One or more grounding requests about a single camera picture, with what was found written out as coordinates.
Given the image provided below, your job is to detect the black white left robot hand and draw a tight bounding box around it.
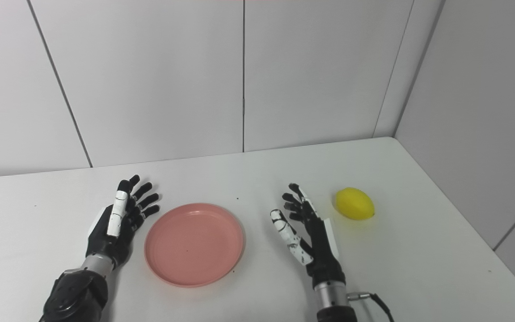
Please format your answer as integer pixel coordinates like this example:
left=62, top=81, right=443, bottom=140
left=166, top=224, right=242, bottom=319
left=85, top=174, right=161, bottom=269

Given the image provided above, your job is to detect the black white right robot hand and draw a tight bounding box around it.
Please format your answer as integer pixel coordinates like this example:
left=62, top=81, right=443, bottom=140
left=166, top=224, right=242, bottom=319
left=270, top=183, right=346, bottom=289

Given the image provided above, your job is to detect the yellow lemon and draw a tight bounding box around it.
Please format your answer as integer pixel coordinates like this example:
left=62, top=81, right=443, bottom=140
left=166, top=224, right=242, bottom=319
left=334, top=187, right=376, bottom=221

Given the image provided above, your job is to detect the pink round plate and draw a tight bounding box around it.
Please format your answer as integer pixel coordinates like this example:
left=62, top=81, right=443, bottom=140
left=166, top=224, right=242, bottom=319
left=144, top=203, right=245, bottom=288

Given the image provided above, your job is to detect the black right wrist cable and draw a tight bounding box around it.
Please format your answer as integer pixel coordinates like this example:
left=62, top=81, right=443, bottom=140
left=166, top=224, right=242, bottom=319
left=347, top=292, right=395, bottom=322

